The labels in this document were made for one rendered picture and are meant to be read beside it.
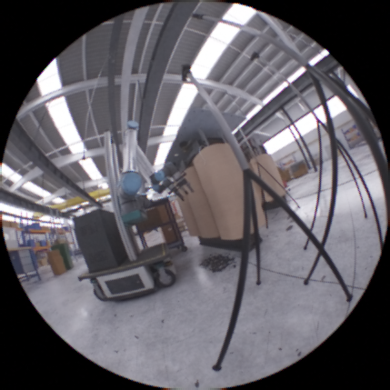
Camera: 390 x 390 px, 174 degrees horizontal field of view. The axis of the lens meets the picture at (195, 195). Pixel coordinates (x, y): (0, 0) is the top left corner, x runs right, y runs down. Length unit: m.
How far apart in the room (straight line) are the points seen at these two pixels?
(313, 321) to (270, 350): 0.19
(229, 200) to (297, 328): 1.00
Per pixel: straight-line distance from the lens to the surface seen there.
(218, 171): 1.12
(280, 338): 0.63
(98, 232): 1.21
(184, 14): 4.35
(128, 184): 0.92
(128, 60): 8.16
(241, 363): 0.61
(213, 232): 1.49
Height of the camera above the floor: 0.57
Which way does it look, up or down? 7 degrees up
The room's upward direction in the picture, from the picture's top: 20 degrees counter-clockwise
